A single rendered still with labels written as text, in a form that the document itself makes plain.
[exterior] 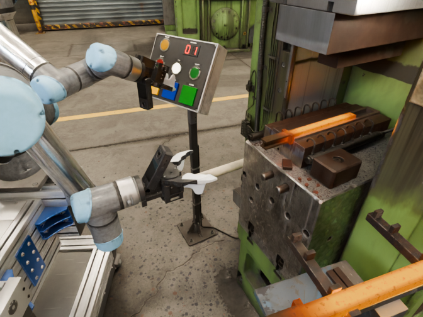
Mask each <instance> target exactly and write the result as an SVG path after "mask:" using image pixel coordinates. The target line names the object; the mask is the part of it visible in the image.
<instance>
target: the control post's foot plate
mask: <svg viewBox="0 0 423 317"><path fill-rule="evenodd" d="M201 219H202V225H203V226H212V225H211V224H210V223H209V221H208V220H207V218H206V217H205V215H203V213H201ZM177 227H178V230H179V231H180V232H181V234H182V237H183V238H184V239H185V240H186V243H187V244H188V245H189V246H193V245H196V244H198V243H203V242H205V241H206V240H208V239H211V238H213V237H215V236H217V235H218V233H217V231H216V230H215V229H214V228H203V227H201V223H200V224H199V223H197V231H195V222H194V221H193V218H191V219H190V220H186V221H184V222H180V223H178V224H177Z"/></svg>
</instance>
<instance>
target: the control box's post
mask: <svg viewBox="0 0 423 317"><path fill-rule="evenodd" d="M188 128H189V150H193V153H192V154H191V155H190V164H191V167H192V168H193V169H195V168H197V167H198V133H197V113H196V112H194V111H190V110H188ZM191 173H192V174H198V173H199V171H198V169H196V170H192V169H191ZM192 200H193V203H194V204H198V203H200V195H199V194H196V193H195V192H194V190H193V189H192ZM193 221H194V222H195V231H197V223H199V224H200V205H196V206H193Z"/></svg>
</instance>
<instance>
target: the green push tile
mask: <svg viewBox="0 0 423 317"><path fill-rule="evenodd" d="M197 91H198V89H197V88H194V87H190V86H186V85H183V88H182V90H181V94H180V97H179V101H178V102H179V103H183V104H186V105H188V106H192V107H193V105H194V101H195V97H196V94H197Z"/></svg>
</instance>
